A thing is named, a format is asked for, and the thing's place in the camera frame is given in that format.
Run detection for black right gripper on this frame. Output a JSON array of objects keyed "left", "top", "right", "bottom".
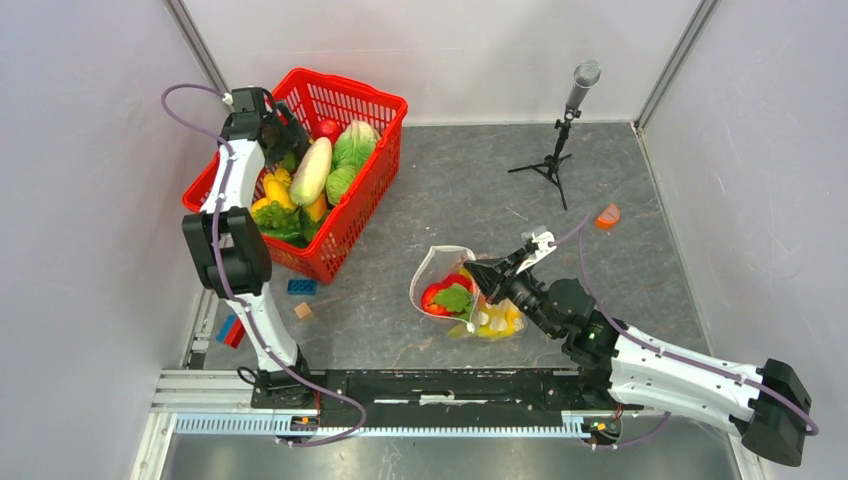
[{"left": 463, "top": 248, "right": 559, "bottom": 339}]

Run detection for orange carrot with leaves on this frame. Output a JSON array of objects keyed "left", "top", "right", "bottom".
[{"left": 439, "top": 273, "right": 473, "bottom": 322}]

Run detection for yellow banana bunch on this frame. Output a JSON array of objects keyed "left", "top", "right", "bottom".
[{"left": 455, "top": 267, "right": 526, "bottom": 341}]

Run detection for clear polka dot zip bag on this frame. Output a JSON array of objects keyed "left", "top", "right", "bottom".
[{"left": 408, "top": 245, "right": 528, "bottom": 341}]

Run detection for red apple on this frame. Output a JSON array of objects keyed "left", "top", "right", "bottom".
[{"left": 420, "top": 282, "right": 457, "bottom": 317}]

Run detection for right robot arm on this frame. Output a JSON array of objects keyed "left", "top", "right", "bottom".
[{"left": 463, "top": 250, "right": 815, "bottom": 467}]

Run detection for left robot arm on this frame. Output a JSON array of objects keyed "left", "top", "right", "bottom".
[{"left": 182, "top": 87, "right": 314, "bottom": 408}]

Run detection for red tomato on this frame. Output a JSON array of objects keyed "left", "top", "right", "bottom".
[{"left": 312, "top": 118, "right": 344, "bottom": 144}]

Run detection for white radish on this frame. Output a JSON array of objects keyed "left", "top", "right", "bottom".
[{"left": 289, "top": 137, "right": 333, "bottom": 206}]

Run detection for yellow bell pepper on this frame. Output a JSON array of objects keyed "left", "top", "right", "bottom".
[{"left": 251, "top": 170, "right": 329, "bottom": 223}]

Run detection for napa cabbage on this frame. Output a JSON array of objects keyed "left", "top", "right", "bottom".
[{"left": 332, "top": 120, "right": 381, "bottom": 169}]

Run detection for round green cabbage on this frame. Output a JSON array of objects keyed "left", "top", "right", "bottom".
[{"left": 325, "top": 164, "right": 359, "bottom": 205}]

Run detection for red plastic shopping basket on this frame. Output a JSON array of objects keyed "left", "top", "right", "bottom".
[{"left": 182, "top": 67, "right": 409, "bottom": 286}]

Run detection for green leafy lettuce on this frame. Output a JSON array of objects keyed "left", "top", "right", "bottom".
[{"left": 252, "top": 201, "right": 320, "bottom": 248}]

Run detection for black microphone tripod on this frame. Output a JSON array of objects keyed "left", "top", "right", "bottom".
[{"left": 507, "top": 107, "right": 582, "bottom": 211}]

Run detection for orange small block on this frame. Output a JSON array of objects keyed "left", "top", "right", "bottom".
[{"left": 594, "top": 203, "right": 621, "bottom": 230}]

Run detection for blue lego brick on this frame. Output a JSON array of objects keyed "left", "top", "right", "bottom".
[{"left": 286, "top": 278, "right": 317, "bottom": 296}]

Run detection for light wooden cube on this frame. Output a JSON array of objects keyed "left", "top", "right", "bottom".
[{"left": 293, "top": 302, "right": 314, "bottom": 321}]

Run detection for red lego brick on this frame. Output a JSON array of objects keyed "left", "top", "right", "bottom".
[{"left": 215, "top": 314, "right": 246, "bottom": 349}]

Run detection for silver microphone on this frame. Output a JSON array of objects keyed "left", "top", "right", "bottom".
[{"left": 566, "top": 59, "right": 601, "bottom": 110}]

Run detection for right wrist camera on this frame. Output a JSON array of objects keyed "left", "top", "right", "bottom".
[{"left": 517, "top": 226, "right": 557, "bottom": 273}]

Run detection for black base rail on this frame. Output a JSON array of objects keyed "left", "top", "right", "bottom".
[{"left": 251, "top": 368, "right": 619, "bottom": 428}]

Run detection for aluminium frame rail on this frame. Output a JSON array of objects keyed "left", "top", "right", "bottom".
[{"left": 129, "top": 291, "right": 773, "bottom": 480}]

